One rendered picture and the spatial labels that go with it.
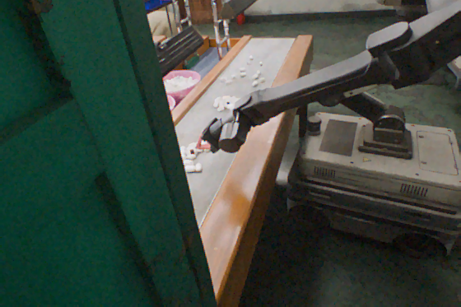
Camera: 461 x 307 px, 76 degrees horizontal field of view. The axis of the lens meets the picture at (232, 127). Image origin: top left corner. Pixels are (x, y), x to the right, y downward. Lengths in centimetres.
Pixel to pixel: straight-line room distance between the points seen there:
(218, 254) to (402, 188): 94
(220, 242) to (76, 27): 62
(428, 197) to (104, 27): 140
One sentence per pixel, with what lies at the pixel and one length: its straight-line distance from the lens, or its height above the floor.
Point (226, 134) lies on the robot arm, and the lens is 76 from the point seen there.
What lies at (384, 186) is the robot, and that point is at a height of 39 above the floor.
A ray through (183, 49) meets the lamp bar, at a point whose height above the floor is 107.
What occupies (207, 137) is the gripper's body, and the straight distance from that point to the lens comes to 85.
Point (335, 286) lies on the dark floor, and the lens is 158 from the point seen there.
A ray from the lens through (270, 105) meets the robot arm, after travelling 72.
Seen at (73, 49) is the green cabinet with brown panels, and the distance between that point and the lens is 20.
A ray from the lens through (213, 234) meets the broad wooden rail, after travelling 77.
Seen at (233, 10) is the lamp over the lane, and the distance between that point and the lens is 147.
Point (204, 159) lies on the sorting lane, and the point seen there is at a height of 74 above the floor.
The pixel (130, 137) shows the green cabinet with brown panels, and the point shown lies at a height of 124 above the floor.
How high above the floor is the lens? 137
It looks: 33 degrees down
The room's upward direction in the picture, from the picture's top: 7 degrees counter-clockwise
